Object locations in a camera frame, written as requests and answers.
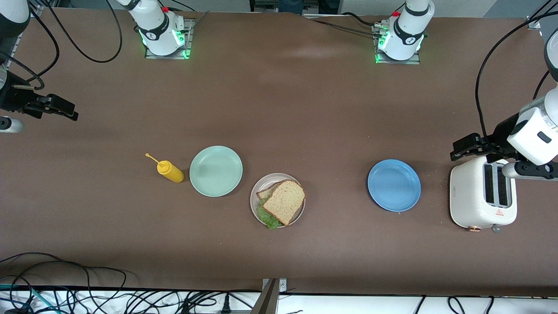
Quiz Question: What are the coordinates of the yellow squeeze bottle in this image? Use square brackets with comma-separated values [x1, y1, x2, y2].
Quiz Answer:
[145, 153, 185, 184]

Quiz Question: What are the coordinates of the brown crust bread slice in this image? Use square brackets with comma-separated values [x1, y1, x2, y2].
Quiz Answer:
[262, 180, 306, 226]
[256, 182, 282, 200]

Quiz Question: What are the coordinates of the green lettuce leaf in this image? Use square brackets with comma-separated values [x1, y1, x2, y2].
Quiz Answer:
[257, 198, 284, 230]

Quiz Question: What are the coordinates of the blue plate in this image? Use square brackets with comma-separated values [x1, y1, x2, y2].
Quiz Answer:
[367, 159, 422, 212]

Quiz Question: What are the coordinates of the mint green plate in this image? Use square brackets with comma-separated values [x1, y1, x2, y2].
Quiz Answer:
[189, 146, 243, 197]

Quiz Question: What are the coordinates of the beige plate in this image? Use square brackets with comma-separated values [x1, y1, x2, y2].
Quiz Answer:
[250, 173, 306, 228]

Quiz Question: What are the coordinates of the white two-slot toaster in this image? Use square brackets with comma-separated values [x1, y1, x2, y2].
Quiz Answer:
[449, 156, 518, 233]

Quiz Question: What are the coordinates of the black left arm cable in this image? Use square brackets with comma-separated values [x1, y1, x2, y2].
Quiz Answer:
[475, 9, 558, 140]

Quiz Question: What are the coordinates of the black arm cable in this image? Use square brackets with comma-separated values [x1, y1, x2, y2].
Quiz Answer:
[475, 9, 558, 140]
[0, 0, 123, 91]

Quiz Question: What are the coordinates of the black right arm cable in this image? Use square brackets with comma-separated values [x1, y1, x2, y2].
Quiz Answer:
[0, 0, 123, 91]

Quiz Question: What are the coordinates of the black straight table cable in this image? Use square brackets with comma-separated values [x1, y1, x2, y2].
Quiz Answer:
[305, 15, 384, 39]

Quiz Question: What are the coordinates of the black looping table cable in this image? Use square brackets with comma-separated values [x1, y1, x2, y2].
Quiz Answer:
[0, 252, 127, 288]

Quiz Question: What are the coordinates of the teal cable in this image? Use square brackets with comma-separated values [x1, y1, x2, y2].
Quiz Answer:
[0, 283, 48, 312]

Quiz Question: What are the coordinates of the black metal frame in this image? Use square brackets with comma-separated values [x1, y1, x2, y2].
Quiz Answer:
[250, 0, 340, 14]

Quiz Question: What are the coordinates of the grey metal bracket post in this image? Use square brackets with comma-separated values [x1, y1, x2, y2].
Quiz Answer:
[251, 278, 288, 314]

